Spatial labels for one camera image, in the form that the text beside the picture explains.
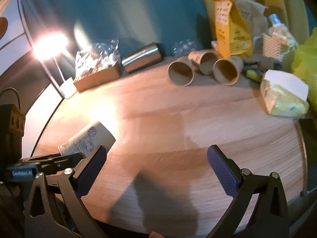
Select grey knit glove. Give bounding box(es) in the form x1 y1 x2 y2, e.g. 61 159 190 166
243 54 282 71

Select stainless steel tumbler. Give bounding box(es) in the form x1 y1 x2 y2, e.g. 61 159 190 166
122 43 163 73

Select patterned paper cup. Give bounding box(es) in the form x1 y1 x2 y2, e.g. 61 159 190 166
58 121 116 157

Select plain brown paper cup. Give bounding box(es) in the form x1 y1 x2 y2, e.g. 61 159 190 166
168 57 195 86

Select crinkled plastic snack bag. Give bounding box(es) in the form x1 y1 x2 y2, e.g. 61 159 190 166
75 39 121 81

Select printed paper cup lying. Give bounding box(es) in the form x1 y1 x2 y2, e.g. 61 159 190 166
187 49 219 75

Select white perforated basket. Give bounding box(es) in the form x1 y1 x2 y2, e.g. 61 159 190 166
262 33 289 62

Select white desk lamp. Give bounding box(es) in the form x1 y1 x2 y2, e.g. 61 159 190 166
33 31 77 99

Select tissue pack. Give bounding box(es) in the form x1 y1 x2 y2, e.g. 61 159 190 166
260 70 309 118

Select clear plastic bottle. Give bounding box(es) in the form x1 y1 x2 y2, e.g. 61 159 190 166
171 39 197 57

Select cardboard box of snacks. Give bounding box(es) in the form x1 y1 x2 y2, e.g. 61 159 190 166
74 62 123 92

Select yellow paper delivery bag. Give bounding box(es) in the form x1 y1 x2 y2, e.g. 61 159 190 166
212 0 253 58

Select brown paper cup right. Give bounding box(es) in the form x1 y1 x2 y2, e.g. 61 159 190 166
213 56 244 86

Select beige paper bag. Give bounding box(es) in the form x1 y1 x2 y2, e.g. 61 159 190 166
236 0 268 39

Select teal curtain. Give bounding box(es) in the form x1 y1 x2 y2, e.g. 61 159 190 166
21 0 212 57

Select yellow plastic bag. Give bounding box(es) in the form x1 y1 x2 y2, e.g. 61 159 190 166
291 27 317 111

